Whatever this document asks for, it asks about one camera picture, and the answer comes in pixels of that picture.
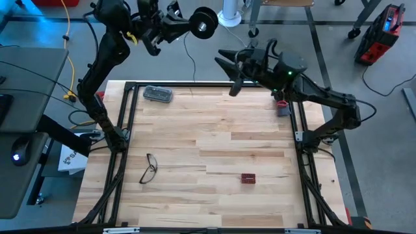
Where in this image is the black desk cable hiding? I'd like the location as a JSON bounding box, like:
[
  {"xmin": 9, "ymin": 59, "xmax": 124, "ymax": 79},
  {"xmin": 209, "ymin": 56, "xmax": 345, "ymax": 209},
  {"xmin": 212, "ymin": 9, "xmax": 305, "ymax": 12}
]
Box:
[
  {"xmin": 0, "ymin": 88, "xmax": 82, "ymax": 111},
  {"xmin": 0, "ymin": 60, "xmax": 79, "ymax": 97}
]

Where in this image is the black computer mouse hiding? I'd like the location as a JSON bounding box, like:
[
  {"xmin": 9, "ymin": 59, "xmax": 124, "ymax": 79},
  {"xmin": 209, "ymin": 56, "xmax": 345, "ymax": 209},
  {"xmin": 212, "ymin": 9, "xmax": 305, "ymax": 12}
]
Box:
[{"xmin": 10, "ymin": 135, "xmax": 33, "ymax": 167}]

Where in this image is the round black cord reel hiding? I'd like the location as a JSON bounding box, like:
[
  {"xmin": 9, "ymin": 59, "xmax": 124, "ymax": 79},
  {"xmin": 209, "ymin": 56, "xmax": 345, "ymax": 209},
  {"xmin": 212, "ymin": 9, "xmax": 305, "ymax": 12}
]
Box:
[{"xmin": 188, "ymin": 6, "xmax": 219, "ymax": 40}]

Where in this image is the red plastic bin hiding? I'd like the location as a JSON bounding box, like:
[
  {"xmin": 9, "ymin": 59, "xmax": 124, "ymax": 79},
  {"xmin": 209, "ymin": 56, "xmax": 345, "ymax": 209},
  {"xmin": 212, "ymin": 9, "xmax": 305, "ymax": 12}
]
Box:
[{"xmin": 31, "ymin": 0, "xmax": 81, "ymax": 8}]

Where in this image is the grey desk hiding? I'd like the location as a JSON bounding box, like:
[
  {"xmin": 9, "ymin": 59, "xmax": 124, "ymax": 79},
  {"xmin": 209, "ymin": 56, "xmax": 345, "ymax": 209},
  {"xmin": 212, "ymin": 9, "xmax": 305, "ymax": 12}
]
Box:
[{"xmin": 0, "ymin": 47, "xmax": 70, "ymax": 219}]

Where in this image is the white pole with round base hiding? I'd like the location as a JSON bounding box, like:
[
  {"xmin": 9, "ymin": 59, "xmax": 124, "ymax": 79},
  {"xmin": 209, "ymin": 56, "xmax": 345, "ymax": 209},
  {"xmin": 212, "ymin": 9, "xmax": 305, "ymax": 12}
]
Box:
[{"xmin": 216, "ymin": 0, "xmax": 243, "ymax": 28}]

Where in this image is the black floor cable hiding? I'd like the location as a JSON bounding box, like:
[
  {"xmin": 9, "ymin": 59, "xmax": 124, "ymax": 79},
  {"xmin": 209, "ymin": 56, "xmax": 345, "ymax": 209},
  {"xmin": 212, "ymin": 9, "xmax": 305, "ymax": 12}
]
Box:
[{"xmin": 361, "ymin": 64, "xmax": 416, "ymax": 98}]

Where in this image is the white printed box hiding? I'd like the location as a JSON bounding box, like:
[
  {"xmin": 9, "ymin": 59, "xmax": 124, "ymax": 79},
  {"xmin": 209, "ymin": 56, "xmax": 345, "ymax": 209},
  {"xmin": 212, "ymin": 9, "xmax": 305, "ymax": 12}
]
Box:
[{"xmin": 57, "ymin": 144, "xmax": 89, "ymax": 176}]

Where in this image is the red bit holder block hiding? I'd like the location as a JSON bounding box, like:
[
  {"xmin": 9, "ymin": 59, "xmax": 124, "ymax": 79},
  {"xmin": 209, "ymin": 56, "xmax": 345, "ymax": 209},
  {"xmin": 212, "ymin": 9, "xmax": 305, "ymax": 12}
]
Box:
[{"xmin": 240, "ymin": 173, "xmax": 257, "ymax": 185}]

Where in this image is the red and black tool case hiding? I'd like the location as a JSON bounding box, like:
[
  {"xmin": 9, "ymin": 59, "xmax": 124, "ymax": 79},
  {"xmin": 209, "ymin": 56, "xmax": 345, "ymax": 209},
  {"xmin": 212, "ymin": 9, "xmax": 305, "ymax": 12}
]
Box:
[{"xmin": 354, "ymin": 3, "xmax": 406, "ymax": 67}]

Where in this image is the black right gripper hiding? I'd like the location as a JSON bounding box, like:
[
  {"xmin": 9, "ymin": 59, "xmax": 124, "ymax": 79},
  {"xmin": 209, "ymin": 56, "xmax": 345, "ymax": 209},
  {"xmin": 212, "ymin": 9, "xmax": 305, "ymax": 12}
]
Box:
[{"xmin": 214, "ymin": 38, "xmax": 284, "ymax": 98}]

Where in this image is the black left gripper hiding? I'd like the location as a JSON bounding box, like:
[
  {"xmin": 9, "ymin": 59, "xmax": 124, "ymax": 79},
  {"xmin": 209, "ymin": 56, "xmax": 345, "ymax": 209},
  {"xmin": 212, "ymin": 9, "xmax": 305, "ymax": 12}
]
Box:
[{"xmin": 136, "ymin": 0, "xmax": 192, "ymax": 57}]

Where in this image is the thin black cord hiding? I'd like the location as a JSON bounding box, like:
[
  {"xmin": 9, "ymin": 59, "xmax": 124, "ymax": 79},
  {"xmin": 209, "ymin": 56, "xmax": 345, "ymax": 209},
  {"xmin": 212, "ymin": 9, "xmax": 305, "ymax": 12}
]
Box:
[{"xmin": 183, "ymin": 31, "xmax": 197, "ymax": 98}]

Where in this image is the grey metal bar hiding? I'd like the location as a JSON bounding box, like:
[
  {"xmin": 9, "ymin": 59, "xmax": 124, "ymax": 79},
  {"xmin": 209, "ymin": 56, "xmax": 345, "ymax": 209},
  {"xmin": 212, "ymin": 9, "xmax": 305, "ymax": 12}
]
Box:
[{"xmin": 402, "ymin": 87, "xmax": 416, "ymax": 122}]

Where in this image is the yellow power cable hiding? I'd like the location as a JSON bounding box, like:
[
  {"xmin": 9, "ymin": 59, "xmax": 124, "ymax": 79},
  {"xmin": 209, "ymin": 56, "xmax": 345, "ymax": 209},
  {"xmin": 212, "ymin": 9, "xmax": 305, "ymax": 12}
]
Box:
[{"xmin": 60, "ymin": 0, "xmax": 95, "ymax": 128}]

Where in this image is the wooden workbench on casters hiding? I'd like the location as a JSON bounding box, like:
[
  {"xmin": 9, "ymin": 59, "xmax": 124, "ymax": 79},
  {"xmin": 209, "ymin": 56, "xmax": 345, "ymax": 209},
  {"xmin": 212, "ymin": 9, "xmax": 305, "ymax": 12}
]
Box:
[{"xmin": 248, "ymin": 0, "xmax": 383, "ymax": 40}]

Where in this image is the black aluminium table frame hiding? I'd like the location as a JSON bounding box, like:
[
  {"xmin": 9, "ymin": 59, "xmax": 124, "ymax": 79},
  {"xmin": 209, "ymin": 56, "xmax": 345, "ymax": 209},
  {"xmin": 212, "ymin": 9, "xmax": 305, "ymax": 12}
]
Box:
[{"xmin": 77, "ymin": 81, "xmax": 350, "ymax": 228}]

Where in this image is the silver metal bracket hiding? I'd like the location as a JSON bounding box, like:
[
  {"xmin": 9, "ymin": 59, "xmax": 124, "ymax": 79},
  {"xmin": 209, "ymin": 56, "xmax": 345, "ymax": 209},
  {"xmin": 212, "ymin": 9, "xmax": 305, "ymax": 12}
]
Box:
[
  {"xmin": 284, "ymin": 228, "xmax": 322, "ymax": 234},
  {"xmin": 103, "ymin": 227, "xmax": 140, "ymax": 234}
]

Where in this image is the white floor cable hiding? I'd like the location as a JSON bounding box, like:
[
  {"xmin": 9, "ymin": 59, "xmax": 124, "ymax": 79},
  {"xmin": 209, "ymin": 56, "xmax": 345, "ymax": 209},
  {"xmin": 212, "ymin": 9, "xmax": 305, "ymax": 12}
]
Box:
[{"xmin": 224, "ymin": 25, "xmax": 251, "ymax": 49}]

